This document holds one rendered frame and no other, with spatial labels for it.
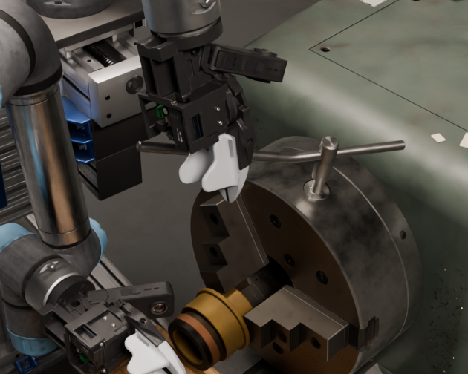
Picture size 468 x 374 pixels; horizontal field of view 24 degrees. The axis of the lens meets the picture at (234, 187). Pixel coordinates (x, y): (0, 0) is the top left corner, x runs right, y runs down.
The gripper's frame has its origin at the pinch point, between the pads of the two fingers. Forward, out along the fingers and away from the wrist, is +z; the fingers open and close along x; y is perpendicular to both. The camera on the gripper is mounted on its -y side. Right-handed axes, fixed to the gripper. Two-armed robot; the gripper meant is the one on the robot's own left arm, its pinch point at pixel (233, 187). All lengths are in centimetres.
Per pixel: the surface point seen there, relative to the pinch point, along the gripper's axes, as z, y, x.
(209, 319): 20.6, 1.3, -7.8
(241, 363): 43.0, -12.1, -21.1
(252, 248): 17.2, -9.5, -10.3
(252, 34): 90, -181, -201
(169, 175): 99, -104, -161
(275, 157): 1.5, -9.1, -2.8
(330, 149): 2.1, -14.6, 0.9
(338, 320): 23.8, -10.4, 2.5
